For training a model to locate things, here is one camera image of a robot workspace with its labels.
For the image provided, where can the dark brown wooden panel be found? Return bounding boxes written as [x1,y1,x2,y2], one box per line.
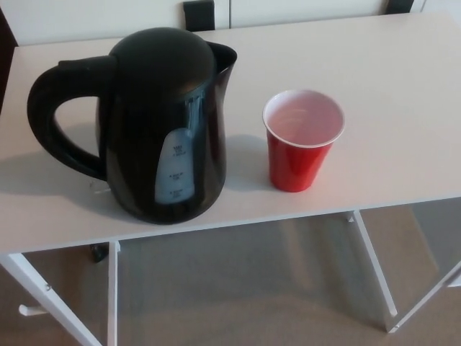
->
[0,16,19,48]

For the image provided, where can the small black floor object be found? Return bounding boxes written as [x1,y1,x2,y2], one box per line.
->
[89,243,109,263]

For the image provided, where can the white table side hook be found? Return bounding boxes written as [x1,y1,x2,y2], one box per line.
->
[17,304,46,318]

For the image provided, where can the black cabinet handle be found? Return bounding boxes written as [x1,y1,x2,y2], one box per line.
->
[182,1,216,32]

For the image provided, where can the white folding table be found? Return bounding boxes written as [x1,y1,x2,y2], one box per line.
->
[0,9,461,346]

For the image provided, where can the white low cabinet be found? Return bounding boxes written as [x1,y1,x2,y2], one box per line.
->
[0,0,461,48]

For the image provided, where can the black electric kettle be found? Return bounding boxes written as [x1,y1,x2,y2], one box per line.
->
[27,28,238,225]

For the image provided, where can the red plastic cup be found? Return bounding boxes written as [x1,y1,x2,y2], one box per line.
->
[261,89,346,193]

